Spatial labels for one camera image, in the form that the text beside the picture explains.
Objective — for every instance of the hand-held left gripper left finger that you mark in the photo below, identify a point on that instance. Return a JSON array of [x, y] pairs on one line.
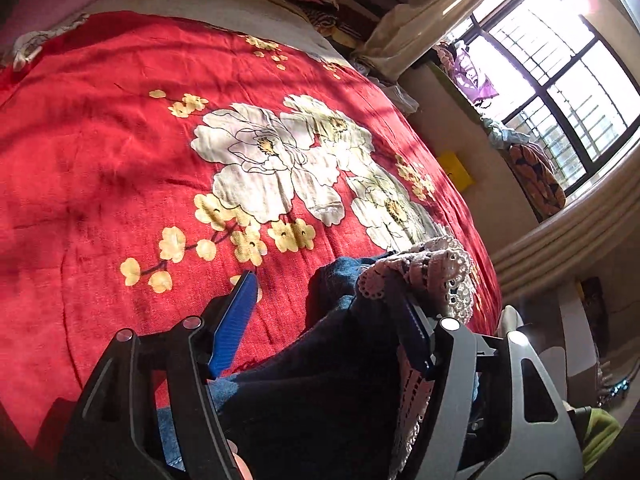
[[235, 320]]

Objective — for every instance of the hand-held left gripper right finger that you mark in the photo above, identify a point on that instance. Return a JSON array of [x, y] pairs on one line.
[[414, 327]]

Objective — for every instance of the blue denim pants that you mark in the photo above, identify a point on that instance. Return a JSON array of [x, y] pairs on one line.
[[310, 395]]

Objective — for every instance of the orange patterned cushion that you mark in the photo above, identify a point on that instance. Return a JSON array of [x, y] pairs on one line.
[[537, 185]]

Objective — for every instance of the red floral blanket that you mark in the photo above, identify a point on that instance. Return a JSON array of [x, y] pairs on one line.
[[100, 160]]

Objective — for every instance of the light blue cloth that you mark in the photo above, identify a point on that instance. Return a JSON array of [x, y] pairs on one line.
[[505, 134]]

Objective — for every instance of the green cloth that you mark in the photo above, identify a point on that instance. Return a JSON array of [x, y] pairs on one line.
[[602, 435]]

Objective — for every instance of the purple clothes on windowsill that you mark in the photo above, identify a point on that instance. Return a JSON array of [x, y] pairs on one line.
[[470, 75]]

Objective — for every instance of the cream curtain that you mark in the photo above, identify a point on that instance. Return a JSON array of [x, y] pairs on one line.
[[425, 20]]

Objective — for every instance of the window with dark frame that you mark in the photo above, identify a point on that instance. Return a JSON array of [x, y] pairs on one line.
[[575, 75]]

